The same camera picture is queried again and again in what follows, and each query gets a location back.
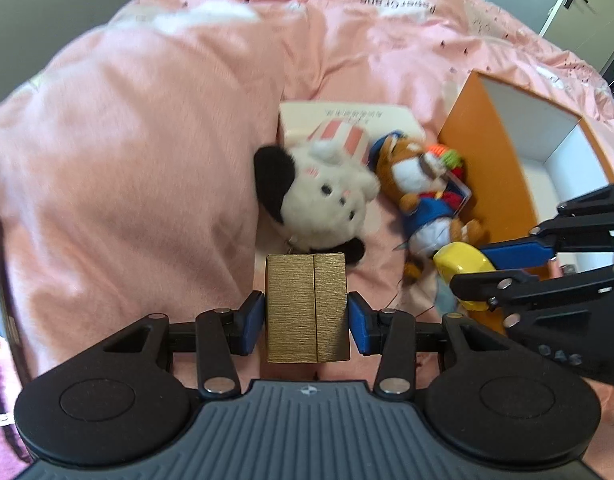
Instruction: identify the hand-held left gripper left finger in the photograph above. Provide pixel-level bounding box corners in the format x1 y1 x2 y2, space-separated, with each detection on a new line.
100 290 265 402

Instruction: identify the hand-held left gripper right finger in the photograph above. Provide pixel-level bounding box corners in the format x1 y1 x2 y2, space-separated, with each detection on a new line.
347 291 508 402

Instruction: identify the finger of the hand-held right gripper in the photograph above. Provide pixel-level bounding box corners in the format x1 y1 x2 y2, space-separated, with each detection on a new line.
448 265 614 318
478 180 614 273

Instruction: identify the yellow glossy case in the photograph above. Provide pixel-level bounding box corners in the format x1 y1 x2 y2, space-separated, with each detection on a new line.
433 241 496 313

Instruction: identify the gold textured box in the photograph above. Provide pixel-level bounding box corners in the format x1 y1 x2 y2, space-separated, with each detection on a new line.
265 252 351 364

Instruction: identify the brown plush animal blue outfit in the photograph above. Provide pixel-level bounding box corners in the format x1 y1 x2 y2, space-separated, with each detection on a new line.
374 132 488 281

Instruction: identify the orange cardboard box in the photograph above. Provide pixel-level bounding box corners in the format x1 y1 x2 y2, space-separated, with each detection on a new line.
437 71 614 336

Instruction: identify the crocheted orange and red toy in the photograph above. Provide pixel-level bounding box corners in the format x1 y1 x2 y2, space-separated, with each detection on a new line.
421 142 464 172

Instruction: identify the white plush dog striped hat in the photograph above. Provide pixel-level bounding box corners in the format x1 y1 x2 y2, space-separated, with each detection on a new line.
253 120 383 267

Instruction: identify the cream white box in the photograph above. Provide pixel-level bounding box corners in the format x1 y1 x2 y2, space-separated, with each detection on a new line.
278 101 427 152

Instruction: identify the light blue plastic piece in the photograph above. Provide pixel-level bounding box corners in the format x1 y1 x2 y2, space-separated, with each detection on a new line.
433 280 468 317

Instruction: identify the white door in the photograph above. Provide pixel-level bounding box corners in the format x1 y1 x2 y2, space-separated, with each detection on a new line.
539 0 614 73

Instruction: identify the pink printed blanket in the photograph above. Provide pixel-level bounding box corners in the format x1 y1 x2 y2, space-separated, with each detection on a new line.
0 0 614 480

